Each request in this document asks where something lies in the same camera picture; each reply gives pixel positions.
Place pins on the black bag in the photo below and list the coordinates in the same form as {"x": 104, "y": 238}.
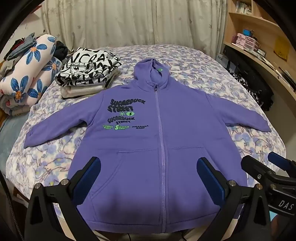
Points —
{"x": 249, "y": 71}

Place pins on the purple zip hoodie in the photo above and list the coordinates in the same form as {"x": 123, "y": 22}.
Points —
{"x": 138, "y": 139}

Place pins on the yellow paper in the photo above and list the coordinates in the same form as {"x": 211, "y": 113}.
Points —
{"x": 281, "y": 48}

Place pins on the light blue sheet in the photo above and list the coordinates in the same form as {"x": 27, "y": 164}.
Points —
{"x": 9, "y": 139}

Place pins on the cream curtain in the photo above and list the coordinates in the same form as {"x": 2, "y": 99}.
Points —
{"x": 115, "y": 20}

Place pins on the white box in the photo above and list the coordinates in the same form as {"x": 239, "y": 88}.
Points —
{"x": 220, "y": 59}

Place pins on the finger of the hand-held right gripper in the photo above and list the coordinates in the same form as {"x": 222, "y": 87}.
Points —
{"x": 277, "y": 160}
{"x": 252, "y": 165}

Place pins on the black white patterned cloth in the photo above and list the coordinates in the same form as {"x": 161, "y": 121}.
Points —
{"x": 248, "y": 90}

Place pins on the purple floral blanket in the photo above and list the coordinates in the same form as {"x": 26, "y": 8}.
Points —
{"x": 196, "y": 69}

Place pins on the pink drawer boxes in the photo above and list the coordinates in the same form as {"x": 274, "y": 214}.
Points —
{"x": 245, "y": 41}

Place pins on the grey clothes pile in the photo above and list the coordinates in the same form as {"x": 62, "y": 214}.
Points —
{"x": 20, "y": 47}

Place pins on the black flat desk item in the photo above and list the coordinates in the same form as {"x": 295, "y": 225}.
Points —
{"x": 286, "y": 76}

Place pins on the teal box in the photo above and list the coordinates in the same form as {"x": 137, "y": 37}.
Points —
{"x": 246, "y": 32}

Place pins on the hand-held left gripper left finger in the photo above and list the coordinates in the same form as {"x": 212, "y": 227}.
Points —
{"x": 90, "y": 174}

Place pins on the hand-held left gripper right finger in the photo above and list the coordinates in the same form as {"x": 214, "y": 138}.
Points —
{"x": 209, "y": 176}

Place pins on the black white printed folded garment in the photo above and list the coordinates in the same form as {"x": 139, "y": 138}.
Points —
{"x": 87, "y": 67}

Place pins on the wooden shelf unit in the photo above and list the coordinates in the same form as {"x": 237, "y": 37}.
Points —
{"x": 266, "y": 25}

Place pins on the small shiny box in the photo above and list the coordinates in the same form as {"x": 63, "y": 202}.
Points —
{"x": 259, "y": 52}

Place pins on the row of books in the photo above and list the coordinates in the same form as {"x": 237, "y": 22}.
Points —
{"x": 242, "y": 7}

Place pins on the blue flower rolled quilt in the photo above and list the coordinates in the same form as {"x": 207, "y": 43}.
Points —
{"x": 27, "y": 69}

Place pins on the beige folded garment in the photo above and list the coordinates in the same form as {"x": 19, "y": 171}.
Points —
{"x": 81, "y": 91}

